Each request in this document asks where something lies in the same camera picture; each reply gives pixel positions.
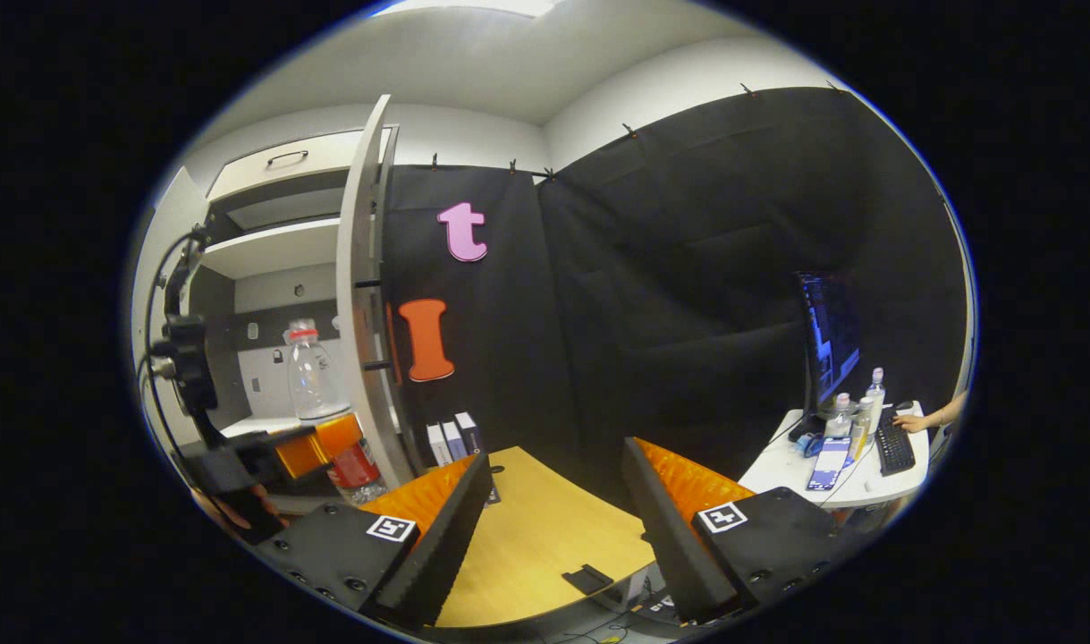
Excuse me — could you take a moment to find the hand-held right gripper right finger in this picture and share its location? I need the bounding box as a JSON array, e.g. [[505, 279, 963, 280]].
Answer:
[[621, 436, 860, 625]]

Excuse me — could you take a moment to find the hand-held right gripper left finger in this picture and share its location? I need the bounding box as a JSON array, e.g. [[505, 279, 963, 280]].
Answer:
[[254, 450, 494, 630]]

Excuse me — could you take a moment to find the clear plastic water bottle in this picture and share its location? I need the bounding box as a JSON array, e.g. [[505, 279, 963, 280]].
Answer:
[[283, 319, 389, 504]]

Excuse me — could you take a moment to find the black door handle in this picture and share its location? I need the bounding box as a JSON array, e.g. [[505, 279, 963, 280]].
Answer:
[[355, 278, 395, 371]]

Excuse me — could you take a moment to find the white side table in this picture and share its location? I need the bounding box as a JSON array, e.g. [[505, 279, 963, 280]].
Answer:
[[739, 400, 932, 513]]

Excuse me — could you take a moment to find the white cabinet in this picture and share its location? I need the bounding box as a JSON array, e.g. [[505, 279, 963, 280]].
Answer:
[[187, 125, 393, 515]]

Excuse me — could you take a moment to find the blue booklet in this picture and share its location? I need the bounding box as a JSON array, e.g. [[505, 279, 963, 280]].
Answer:
[[807, 436, 854, 492]]

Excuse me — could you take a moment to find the black keyboard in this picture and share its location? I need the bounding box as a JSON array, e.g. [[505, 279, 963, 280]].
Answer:
[[874, 410, 917, 476]]

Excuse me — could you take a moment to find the black backdrop cloth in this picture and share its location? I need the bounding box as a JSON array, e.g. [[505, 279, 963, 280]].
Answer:
[[379, 85, 970, 502]]

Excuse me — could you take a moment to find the black computer monitor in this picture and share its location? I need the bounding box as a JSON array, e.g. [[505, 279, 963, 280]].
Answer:
[[795, 271, 865, 441]]

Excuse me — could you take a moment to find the large ceiling light panel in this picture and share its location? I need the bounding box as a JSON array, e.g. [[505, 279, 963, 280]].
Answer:
[[393, 0, 563, 21]]

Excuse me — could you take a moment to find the black flat bracket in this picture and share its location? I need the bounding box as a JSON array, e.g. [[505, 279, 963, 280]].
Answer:
[[561, 563, 614, 597]]

